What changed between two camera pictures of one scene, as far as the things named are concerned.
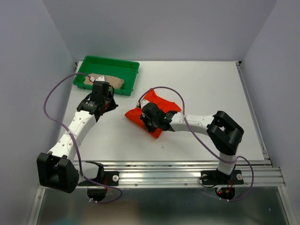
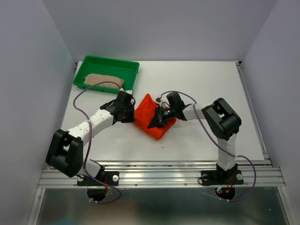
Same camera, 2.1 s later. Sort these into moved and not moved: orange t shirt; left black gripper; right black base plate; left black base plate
Moved: orange t shirt; left black gripper
Not moved: right black base plate; left black base plate
